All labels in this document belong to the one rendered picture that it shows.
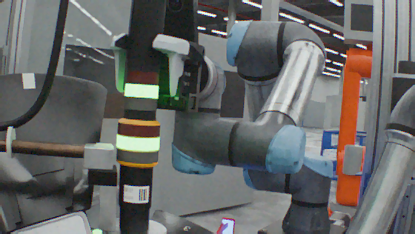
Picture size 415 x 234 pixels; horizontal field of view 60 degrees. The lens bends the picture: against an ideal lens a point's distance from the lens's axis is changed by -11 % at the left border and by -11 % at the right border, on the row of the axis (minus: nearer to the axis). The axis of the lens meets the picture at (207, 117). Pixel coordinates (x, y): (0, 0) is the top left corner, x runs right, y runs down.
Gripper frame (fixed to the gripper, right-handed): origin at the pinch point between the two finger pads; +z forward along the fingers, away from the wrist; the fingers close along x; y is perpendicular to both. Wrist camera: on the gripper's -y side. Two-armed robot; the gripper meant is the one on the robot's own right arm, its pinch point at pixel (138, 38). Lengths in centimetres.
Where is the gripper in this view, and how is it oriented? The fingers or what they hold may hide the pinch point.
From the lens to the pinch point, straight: 40.1
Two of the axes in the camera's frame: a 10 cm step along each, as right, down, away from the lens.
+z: -1.9, 0.2, -9.8
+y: -0.9, 10.0, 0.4
